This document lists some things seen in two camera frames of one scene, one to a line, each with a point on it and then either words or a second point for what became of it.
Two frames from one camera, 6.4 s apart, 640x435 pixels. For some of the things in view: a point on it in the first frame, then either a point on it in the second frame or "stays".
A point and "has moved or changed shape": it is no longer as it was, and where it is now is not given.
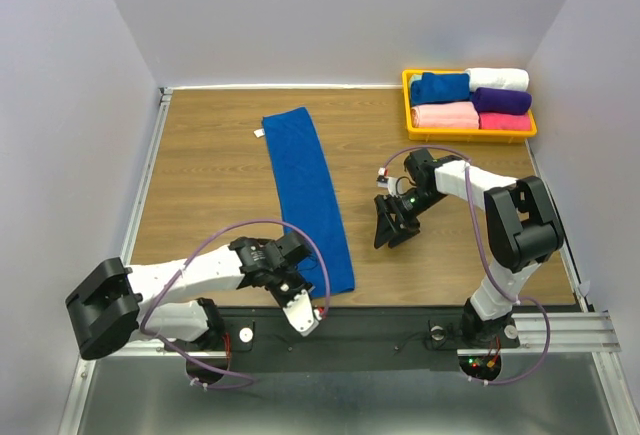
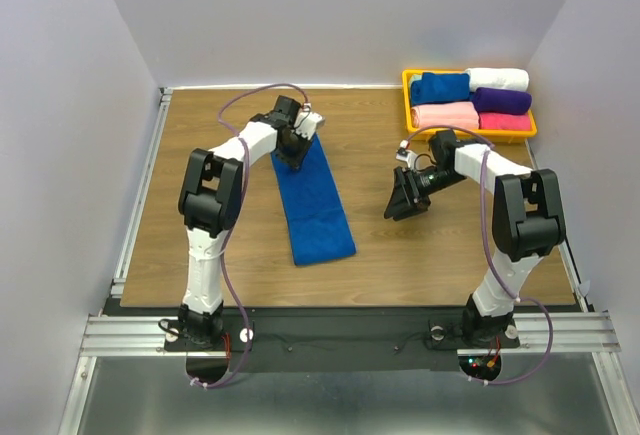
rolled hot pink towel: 498,121 stays
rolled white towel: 498,78 stays
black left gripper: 302,286 -> 295,161
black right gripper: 402,226 -> 407,198
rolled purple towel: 496,100 stays
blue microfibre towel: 438,88 stays
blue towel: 307,197 has moved or changed shape
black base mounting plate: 381,338 stays
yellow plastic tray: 506,136 stays
